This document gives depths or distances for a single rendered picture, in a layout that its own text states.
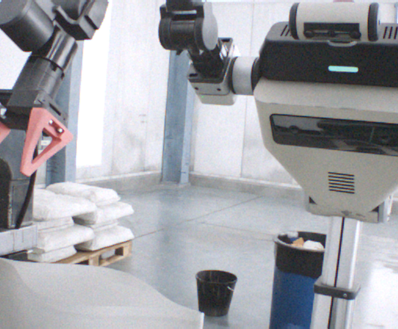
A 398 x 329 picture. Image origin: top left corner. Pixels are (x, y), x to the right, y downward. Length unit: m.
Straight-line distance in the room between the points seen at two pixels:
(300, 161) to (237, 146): 8.22
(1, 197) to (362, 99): 0.79
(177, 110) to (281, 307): 6.97
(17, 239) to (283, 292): 2.11
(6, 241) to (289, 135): 0.66
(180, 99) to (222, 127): 0.97
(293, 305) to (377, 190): 1.94
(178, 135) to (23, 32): 8.99
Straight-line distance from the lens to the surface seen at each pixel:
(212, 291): 3.38
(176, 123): 9.61
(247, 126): 9.26
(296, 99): 1.04
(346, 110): 1.00
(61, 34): 0.69
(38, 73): 0.67
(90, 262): 4.22
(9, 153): 1.10
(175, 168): 9.64
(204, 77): 1.10
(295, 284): 2.96
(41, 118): 0.60
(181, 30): 1.00
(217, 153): 9.50
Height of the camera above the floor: 1.34
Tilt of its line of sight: 5 degrees down
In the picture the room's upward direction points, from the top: 4 degrees clockwise
